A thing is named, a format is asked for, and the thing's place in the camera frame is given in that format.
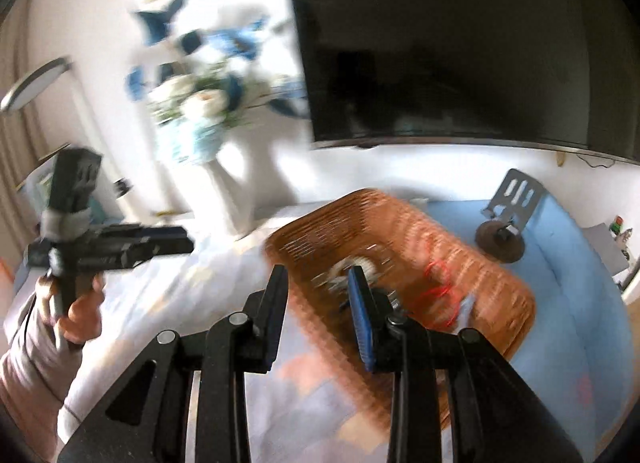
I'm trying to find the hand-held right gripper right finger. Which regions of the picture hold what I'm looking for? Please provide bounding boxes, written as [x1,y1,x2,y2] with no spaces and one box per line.
[347,265,583,463]

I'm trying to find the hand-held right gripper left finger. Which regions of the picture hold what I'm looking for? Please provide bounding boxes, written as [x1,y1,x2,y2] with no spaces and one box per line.
[57,264,289,463]

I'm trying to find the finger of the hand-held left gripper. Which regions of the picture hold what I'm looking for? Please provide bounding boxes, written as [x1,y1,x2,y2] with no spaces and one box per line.
[102,224,195,271]

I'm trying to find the silver chain keychain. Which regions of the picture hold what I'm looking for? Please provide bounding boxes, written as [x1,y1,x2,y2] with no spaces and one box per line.
[310,243,403,316]

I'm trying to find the white ring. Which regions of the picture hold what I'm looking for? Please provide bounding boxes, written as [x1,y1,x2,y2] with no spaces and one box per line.
[327,255,381,290]

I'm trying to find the red bracelet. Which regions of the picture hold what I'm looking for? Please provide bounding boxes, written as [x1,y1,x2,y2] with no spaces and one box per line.
[422,259,467,330]

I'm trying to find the brown wicker basket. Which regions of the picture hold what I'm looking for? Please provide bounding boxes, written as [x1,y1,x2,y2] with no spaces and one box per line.
[264,188,537,431]

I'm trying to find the person's left forearm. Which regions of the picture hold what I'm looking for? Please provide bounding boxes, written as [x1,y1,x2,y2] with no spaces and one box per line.
[0,290,103,463]

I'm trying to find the person's left hand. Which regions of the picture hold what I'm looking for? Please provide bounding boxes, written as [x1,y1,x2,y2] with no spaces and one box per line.
[36,274,107,350]

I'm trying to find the beige curtain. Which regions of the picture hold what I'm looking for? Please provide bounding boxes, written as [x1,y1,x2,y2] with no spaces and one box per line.
[0,28,53,264]

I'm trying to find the pale blue printed blanket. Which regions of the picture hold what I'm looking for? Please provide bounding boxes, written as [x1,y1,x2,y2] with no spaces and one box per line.
[62,203,451,463]

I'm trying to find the white ribbed vase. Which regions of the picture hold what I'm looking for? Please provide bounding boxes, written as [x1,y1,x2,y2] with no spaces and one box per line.
[200,135,272,240]

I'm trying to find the blue and white artificial flowers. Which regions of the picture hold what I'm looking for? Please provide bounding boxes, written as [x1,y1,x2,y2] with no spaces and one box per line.
[122,0,310,166]

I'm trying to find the grey metal phone stand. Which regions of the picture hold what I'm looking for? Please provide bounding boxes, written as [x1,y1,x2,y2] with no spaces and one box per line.
[475,169,546,264]

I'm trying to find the small colourful desk ornament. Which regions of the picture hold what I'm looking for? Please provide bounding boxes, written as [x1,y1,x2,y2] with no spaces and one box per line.
[607,215,636,259]

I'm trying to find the black television cable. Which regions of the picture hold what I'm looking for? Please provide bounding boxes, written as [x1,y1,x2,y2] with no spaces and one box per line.
[575,153,620,170]

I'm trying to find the black wall television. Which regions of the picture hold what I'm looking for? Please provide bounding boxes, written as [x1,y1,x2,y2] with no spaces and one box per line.
[282,0,640,166]

